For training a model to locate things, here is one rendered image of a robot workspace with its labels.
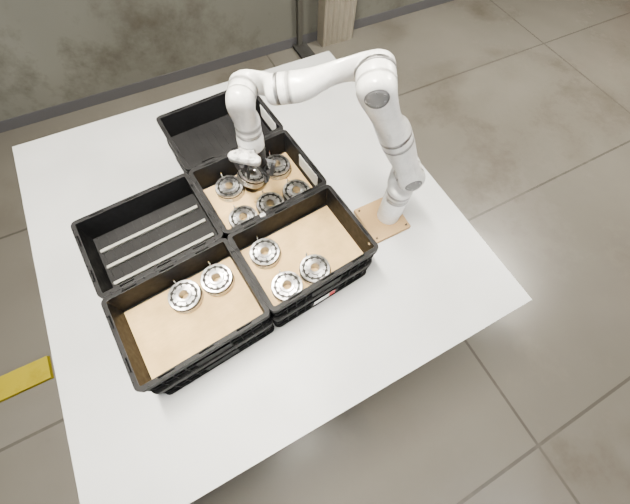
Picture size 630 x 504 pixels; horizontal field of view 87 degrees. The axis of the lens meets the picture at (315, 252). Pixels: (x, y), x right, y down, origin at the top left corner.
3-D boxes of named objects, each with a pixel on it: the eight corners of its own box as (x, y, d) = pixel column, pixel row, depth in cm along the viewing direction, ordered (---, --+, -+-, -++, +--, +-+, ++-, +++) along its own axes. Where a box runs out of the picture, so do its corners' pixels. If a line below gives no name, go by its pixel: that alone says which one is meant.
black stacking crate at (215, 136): (251, 105, 148) (247, 83, 138) (285, 150, 138) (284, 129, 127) (166, 140, 137) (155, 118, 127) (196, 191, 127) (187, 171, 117)
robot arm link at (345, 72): (275, 55, 75) (273, 85, 72) (397, 39, 71) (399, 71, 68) (285, 87, 84) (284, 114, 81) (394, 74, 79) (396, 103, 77)
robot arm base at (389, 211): (390, 201, 139) (401, 176, 124) (403, 218, 136) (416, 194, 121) (372, 211, 137) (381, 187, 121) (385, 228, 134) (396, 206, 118)
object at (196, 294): (190, 274, 108) (189, 273, 107) (207, 297, 105) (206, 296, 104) (162, 293, 105) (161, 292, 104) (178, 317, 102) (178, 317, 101)
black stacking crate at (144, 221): (196, 192, 127) (186, 172, 117) (231, 251, 117) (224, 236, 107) (90, 240, 117) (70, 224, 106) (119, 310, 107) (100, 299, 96)
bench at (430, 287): (321, 142, 247) (328, 50, 184) (454, 336, 188) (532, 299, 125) (98, 225, 210) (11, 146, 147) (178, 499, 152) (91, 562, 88)
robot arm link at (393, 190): (394, 152, 108) (382, 183, 123) (403, 176, 104) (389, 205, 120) (421, 149, 109) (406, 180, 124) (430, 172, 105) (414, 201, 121)
